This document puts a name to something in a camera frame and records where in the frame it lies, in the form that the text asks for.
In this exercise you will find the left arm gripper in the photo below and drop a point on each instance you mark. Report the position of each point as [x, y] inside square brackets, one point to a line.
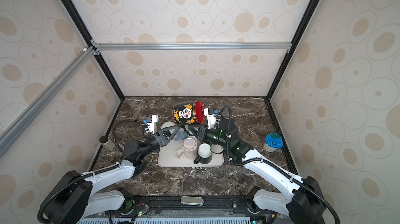
[158, 139]

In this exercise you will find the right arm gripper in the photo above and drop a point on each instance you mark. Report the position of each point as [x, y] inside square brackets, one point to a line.
[194, 132]

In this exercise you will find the black skull mug red inside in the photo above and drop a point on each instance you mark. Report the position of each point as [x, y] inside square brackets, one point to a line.
[188, 113]

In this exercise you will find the pink iridescent mug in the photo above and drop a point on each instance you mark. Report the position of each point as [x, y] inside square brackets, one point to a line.
[189, 149]

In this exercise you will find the white ribbed mug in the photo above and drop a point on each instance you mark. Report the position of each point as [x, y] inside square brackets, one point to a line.
[170, 125]

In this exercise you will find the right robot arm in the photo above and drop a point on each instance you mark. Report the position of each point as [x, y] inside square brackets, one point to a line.
[299, 198]

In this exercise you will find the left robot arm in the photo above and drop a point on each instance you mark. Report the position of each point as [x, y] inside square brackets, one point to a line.
[78, 195]

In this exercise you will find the blue butterfly mug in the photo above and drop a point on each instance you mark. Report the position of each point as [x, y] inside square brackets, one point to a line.
[181, 135]

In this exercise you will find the black and white mug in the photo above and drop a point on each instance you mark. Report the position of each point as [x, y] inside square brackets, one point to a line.
[204, 154]

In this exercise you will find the black mug white rim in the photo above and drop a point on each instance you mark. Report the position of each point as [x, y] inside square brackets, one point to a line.
[217, 149]

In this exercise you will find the beige plastic tray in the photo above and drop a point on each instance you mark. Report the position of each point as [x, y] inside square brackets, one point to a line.
[167, 157]

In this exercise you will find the small glass jar dark lid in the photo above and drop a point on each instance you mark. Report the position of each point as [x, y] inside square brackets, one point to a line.
[107, 142]

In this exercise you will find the grey oval base badge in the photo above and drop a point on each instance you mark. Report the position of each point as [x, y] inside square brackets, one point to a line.
[192, 200]

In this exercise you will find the cup with blue lid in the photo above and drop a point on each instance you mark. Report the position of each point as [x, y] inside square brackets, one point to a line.
[273, 141]

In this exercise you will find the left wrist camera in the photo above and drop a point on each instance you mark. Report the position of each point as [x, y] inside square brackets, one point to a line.
[150, 124]

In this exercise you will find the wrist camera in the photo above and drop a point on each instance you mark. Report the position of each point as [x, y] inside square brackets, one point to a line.
[150, 124]
[211, 115]

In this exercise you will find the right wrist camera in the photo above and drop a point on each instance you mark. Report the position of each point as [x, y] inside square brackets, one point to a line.
[211, 115]

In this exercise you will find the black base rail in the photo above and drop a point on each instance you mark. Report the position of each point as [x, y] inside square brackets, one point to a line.
[215, 210]

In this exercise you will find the horizontal aluminium rail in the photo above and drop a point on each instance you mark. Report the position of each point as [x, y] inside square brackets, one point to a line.
[192, 46]

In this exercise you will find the diagonal aluminium rail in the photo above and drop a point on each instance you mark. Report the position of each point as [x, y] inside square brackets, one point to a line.
[16, 129]

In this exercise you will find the black left corner post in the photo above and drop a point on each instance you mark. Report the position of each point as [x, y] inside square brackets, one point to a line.
[87, 37]

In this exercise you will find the black corner frame post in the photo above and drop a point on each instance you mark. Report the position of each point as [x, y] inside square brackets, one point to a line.
[304, 22]

